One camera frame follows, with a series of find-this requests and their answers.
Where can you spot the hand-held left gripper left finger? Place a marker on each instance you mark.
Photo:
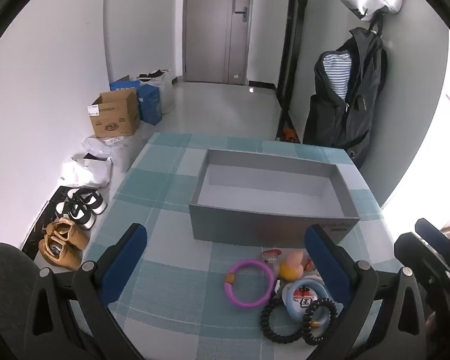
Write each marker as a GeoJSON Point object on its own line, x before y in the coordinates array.
{"type": "Point", "coordinates": [123, 260]}

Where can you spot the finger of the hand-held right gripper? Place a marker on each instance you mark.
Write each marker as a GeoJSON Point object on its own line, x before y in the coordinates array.
{"type": "Point", "coordinates": [416, 249]}
{"type": "Point", "coordinates": [435, 232]}

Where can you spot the small orange item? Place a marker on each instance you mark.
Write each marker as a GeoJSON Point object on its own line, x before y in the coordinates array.
{"type": "Point", "coordinates": [289, 134]}

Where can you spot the small pink toy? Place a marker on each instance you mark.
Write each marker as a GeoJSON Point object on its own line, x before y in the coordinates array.
{"type": "Point", "coordinates": [296, 258]}

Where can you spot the black door mat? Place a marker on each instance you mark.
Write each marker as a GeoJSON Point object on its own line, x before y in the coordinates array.
{"type": "Point", "coordinates": [41, 228]}

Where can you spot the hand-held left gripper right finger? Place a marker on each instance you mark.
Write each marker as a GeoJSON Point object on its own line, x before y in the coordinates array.
{"type": "Point", "coordinates": [328, 266]}

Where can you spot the small red white trinket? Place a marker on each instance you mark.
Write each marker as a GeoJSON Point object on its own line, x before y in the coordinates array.
{"type": "Point", "coordinates": [272, 257]}

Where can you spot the black metal stand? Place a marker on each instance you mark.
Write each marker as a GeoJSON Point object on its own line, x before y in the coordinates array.
{"type": "Point", "coordinates": [290, 45]}

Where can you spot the grey door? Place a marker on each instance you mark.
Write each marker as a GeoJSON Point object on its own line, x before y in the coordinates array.
{"type": "Point", "coordinates": [210, 26]}

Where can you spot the white bag with dark items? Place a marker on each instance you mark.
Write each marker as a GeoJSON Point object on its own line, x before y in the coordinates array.
{"type": "Point", "coordinates": [165, 86]}

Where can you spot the blue carton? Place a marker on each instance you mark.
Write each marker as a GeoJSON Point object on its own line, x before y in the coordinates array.
{"type": "Point", "coordinates": [150, 105]}
{"type": "Point", "coordinates": [122, 84]}

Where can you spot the grey cardboard box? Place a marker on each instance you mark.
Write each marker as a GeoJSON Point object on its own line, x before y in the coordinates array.
{"type": "Point", "coordinates": [247, 225]}

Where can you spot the black jacket on hook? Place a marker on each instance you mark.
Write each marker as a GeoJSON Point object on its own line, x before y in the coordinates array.
{"type": "Point", "coordinates": [348, 112]}

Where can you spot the small yellow duck toy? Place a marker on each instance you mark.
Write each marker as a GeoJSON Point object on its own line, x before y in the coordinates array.
{"type": "Point", "coordinates": [288, 272]}

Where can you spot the black white sneaker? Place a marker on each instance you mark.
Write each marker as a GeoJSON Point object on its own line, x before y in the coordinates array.
{"type": "Point", "coordinates": [90, 198]}
{"type": "Point", "coordinates": [77, 215]}

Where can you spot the tan suede shoe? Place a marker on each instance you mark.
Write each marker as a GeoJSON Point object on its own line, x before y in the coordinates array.
{"type": "Point", "coordinates": [62, 255]}
{"type": "Point", "coordinates": [69, 232]}

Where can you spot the brown cardboard box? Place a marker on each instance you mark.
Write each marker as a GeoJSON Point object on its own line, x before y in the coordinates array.
{"type": "Point", "coordinates": [116, 118]}

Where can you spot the white plastic bag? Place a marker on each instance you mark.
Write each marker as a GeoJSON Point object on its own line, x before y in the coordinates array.
{"type": "Point", "coordinates": [116, 150]}
{"type": "Point", "coordinates": [88, 172]}

